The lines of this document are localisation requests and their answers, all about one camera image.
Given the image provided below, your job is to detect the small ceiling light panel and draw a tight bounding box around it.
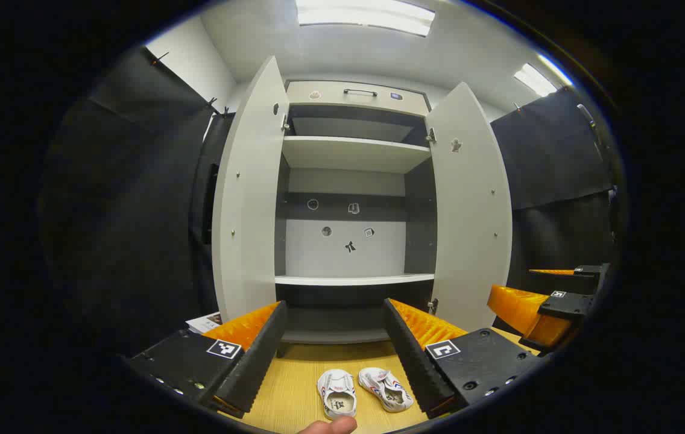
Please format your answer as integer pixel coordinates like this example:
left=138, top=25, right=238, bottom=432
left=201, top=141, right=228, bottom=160
left=513, top=53, right=573, bottom=98

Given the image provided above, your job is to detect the white shoe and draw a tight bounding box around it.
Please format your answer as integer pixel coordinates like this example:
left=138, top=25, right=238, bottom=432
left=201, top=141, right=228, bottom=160
left=358, top=367, right=414, bottom=414
left=317, top=369, right=358, bottom=421

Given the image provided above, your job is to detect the grey shoe cabinet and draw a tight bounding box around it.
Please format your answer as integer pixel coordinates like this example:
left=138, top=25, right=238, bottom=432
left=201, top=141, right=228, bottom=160
left=274, top=80, right=440, bottom=357

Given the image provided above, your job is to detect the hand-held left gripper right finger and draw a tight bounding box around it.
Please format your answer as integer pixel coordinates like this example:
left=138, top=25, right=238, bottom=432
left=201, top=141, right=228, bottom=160
left=383, top=297, right=545, bottom=420

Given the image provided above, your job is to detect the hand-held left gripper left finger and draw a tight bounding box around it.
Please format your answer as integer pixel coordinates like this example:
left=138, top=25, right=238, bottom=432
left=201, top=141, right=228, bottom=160
left=128, top=300, right=289, bottom=420

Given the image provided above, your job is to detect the grey shoe cabinet door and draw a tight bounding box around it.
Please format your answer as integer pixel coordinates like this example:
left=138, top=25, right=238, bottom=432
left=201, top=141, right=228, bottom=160
left=212, top=55, right=291, bottom=323
left=426, top=82, right=513, bottom=332

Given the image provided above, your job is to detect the white cover book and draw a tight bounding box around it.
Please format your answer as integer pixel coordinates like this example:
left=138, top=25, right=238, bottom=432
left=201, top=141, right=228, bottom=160
left=186, top=312, right=223, bottom=335

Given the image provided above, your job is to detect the grey cabinet drawer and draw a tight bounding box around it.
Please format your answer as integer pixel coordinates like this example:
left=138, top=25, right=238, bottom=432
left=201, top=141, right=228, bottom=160
left=285, top=80, right=431, bottom=116

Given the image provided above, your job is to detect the large ceiling light panel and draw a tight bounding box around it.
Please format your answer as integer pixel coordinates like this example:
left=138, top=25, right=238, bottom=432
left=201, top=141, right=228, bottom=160
left=295, top=0, right=437, bottom=37

